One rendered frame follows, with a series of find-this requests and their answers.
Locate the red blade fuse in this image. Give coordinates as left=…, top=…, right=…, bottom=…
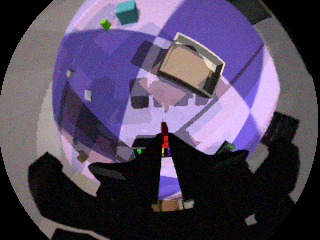
left=161, top=119, right=169, bottom=147

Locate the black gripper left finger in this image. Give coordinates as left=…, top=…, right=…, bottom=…
left=88, top=133, right=163, bottom=205

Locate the small orange cube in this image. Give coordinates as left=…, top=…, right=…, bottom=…
left=76, top=152, right=89, bottom=163

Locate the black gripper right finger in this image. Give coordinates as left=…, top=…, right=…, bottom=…
left=168, top=133, right=249, bottom=203

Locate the small cyan cube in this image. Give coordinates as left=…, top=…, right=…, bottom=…
left=115, top=0, right=139, bottom=25

